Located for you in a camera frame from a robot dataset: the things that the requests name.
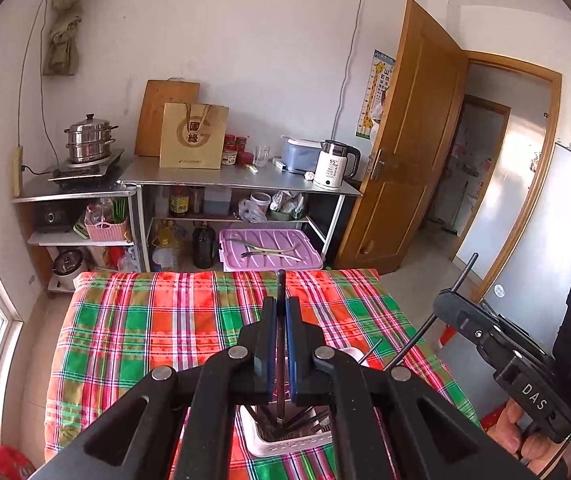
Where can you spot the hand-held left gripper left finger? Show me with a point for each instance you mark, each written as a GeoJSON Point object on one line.
{"type": "Point", "coordinates": [268, 355]}

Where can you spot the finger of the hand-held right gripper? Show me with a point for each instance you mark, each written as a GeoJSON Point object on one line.
{"type": "Point", "coordinates": [460, 312]}

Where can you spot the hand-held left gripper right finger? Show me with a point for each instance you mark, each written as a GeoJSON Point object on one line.
{"type": "Point", "coordinates": [291, 355]}

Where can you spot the black chopstick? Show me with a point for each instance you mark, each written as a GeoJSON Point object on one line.
{"type": "Point", "coordinates": [281, 285]}
{"type": "Point", "coordinates": [371, 350]}
{"type": "Point", "coordinates": [265, 417]}
{"type": "Point", "coordinates": [413, 340]}
{"type": "Point", "coordinates": [310, 419]}

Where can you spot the white utensil basket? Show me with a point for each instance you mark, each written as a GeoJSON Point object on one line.
{"type": "Point", "coordinates": [285, 445]}

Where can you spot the person's right hand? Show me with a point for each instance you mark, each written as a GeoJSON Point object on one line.
{"type": "Point", "coordinates": [508, 432]}

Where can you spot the red printed bag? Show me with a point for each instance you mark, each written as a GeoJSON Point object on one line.
{"type": "Point", "coordinates": [491, 417]}

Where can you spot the pale metal utensil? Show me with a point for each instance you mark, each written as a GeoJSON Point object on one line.
{"type": "Point", "coordinates": [275, 257]}
{"type": "Point", "coordinates": [270, 249]}

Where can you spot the grey refrigerator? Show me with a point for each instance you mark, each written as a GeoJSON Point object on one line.
{"type": "Point", "coordinates": [530, 240]}

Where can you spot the purple plastic tray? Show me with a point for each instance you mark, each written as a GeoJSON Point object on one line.
{"type": "Point", "coordinates": [270, 237]}

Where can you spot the large dark glass bottle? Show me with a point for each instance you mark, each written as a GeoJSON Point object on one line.
{"type": "Point", "coordinates": [204, 247]}

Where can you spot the plaid tablecloth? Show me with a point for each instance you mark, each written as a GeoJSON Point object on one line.
{"type": "Point", "coordinates": [140, 320]}

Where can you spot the green bowl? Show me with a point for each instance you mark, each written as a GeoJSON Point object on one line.
{"type": "Point", "coordinates": [283, 214]}

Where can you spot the clear plastic bag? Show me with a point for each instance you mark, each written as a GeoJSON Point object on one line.
{"type": "Point", "coordinates": [248, 211]}

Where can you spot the yellow cooking oil jug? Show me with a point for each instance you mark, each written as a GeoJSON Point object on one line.
{"type": "Point", "coordinates": [165, 247]}

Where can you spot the white lidded jar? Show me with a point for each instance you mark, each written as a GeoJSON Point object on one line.
{"type": "Point", "coordinates": [261, 202]}

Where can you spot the translucent plastic container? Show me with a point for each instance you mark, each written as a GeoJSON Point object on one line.
{"type": "Point", "coordinates": [217, 201]}

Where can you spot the wooden door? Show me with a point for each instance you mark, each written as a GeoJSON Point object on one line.
{"type": "Point", "coordinates": [405, 150]}

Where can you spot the dark sauce bottle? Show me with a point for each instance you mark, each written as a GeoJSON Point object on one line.
{"type": "Point", "coordinates": [179, 201]}

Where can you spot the steel kitchen table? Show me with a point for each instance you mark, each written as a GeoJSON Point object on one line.
{"type": "Point", "coordinates": [235, 180]}

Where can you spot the white lighter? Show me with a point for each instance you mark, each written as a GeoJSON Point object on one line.
{"type": "Point", "coordinates": [252, 169]}

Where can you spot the small white box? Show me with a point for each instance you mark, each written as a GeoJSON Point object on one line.
{"type": "Point", "coordinates": [280, 163]}

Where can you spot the white electric kettle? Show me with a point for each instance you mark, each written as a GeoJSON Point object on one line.
{"type": "Point", "coordinates": [333, 165]}

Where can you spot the clear drinking glass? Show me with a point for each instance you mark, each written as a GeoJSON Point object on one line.
{"type": "Point", "coordinates": [261, 156]}

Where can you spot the blue lidded plastic container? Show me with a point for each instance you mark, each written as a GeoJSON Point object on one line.
{"type": "Point", "coordinates": [300, 155]}

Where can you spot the white patterned jar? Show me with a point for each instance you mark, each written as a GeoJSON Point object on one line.
{"type": "Point", "coordinates": [229, 158]}

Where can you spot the pink woven basket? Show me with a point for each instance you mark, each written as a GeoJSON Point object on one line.
{"type": "Point", "coordinates": [108, 230]}

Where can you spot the red lidded jar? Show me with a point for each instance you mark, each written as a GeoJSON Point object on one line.
{"type": "Point", "coordinates": [241, 143]}
{"type": "Point", "coordinates": [229, 141]}

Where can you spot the silver rice cooker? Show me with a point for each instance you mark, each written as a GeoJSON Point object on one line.
{"type": "Point", "coordinates": [69, 265]}

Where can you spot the tan paper gift bag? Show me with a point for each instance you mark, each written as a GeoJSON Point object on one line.
{"type": "Point", "coordinates": [194, 135]}

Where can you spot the small steel stand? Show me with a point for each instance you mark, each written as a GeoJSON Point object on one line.
{"type": "Point", "coordinates": [80, 199]}

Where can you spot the black induction cooker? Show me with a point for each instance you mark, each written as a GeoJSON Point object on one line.
{"type": "Point", "coordinates": [88, 172]}

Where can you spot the black kitchen appliance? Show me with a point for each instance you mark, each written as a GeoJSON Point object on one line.
{"type": "Point", "coordinates": [51, 217]}

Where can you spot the wooden cutting board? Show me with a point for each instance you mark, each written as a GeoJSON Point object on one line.
{"type": "Point", "coordinates": [153, 115]}

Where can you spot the steel steamer pot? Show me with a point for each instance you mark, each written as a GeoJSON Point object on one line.
{"type": "Point", "coordinates": [90, 140]}

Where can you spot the red plastic bag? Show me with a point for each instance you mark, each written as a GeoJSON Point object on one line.
{"type": "Point", "coordinates": [10, 462]}

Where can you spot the hanging olive cloth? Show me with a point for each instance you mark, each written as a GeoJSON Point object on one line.
{"type": "Point", "coordinates": [63, 25]}

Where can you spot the wooden door frame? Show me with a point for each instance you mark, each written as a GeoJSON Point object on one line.
{"type": "Point", "coordinates": [550, 160]}

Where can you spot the wall poster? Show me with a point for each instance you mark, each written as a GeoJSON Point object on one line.
{"type": "Point", "coordinates": [378, 95]}

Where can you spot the wall power strip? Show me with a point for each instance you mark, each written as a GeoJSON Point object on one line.
{"type": "Point", "coordinates": [17, 170]}

